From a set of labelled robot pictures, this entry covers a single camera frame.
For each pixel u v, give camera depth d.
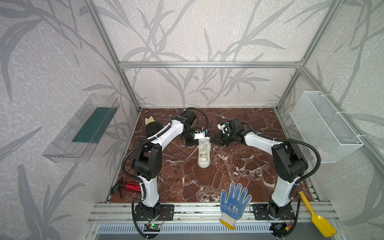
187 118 0.74
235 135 0.74
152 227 0.71
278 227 0.75
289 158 0.51
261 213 0.73
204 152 0.91
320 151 0.72
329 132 0.62
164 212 0.74
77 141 0.63
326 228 0.68
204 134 0.79
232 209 0.74
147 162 0.50
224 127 0.86
